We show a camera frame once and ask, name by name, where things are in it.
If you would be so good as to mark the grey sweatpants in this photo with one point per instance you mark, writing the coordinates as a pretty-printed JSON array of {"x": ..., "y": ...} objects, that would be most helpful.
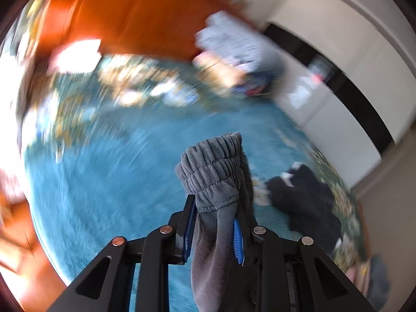
[{"x": 214, "y": 208}]

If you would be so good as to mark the black garment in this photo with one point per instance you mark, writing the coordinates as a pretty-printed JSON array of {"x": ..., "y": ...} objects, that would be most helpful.
[{"x": 304, "y": 198}]

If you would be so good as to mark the teal patterned rug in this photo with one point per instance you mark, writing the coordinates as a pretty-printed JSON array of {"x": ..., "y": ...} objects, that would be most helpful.
[{"x": 130, "y": 156}]

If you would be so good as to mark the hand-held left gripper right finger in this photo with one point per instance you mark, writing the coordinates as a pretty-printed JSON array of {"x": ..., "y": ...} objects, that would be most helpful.
[{"x": 238, "y": 239}]

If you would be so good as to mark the white cabinet with black stripe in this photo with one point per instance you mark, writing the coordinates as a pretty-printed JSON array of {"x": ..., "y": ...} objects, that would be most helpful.
[{"x": 338, "y": 71}]

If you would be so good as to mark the pile of light clothes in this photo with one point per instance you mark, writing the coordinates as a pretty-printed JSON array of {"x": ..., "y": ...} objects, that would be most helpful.
[{"x": 234, "y": 53}]

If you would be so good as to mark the grey and pink cloth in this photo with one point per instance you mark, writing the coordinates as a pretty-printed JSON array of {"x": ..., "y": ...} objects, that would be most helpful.
[{"x": 370, "y": 276}]

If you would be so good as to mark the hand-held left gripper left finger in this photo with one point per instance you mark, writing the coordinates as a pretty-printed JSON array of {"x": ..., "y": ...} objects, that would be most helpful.
[{"x": 189, "y": 230}]

